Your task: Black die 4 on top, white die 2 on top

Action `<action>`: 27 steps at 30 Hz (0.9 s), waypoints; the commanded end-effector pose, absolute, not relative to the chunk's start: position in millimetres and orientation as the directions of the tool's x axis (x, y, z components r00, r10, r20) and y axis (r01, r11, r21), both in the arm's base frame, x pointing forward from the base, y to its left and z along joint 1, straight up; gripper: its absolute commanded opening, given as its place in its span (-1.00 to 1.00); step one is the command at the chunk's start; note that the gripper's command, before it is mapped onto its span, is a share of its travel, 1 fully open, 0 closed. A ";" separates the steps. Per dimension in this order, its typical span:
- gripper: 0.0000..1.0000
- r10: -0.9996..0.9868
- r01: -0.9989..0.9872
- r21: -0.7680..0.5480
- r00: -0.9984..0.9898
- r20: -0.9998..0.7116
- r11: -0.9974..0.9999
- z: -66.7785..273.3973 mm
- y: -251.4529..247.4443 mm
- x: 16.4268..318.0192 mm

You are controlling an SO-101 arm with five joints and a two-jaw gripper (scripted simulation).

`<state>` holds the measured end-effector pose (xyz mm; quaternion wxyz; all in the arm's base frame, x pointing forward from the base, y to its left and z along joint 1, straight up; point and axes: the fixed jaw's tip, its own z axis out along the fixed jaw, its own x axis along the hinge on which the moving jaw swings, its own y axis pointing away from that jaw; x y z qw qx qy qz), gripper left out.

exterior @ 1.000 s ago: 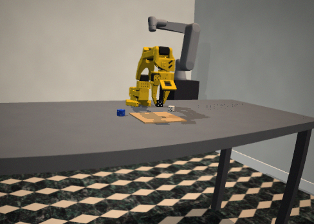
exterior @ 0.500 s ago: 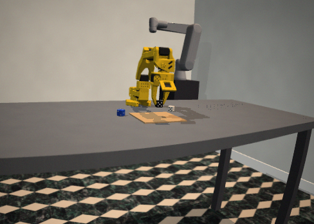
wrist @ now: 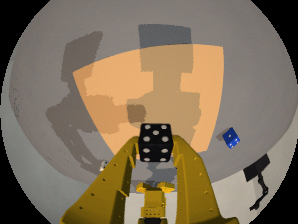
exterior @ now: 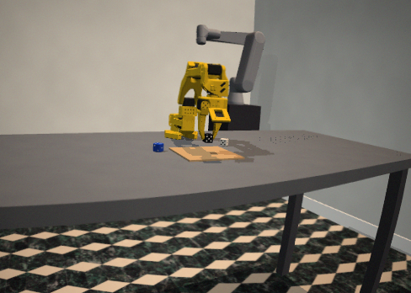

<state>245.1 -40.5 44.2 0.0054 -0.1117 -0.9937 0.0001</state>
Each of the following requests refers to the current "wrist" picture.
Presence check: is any blue die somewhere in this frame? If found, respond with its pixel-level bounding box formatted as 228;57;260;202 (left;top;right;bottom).
223;128;240;149

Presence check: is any white die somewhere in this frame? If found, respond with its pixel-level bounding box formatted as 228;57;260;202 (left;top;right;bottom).
100;160;109;172

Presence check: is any orange mat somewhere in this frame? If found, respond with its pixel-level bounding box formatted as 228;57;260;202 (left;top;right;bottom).
73;44;224;155

